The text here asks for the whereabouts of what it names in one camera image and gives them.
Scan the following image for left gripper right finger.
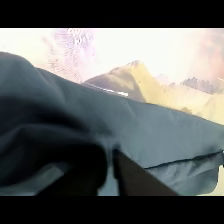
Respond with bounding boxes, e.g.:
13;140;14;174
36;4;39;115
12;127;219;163
112;148;178;197

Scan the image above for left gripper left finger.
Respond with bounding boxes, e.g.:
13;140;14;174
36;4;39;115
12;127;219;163
35;165;101;197

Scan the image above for blue garment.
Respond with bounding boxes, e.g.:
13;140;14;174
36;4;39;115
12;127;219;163
0;51;224;197

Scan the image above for purple printed garment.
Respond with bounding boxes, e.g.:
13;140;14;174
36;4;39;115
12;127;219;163
42;28;97;84

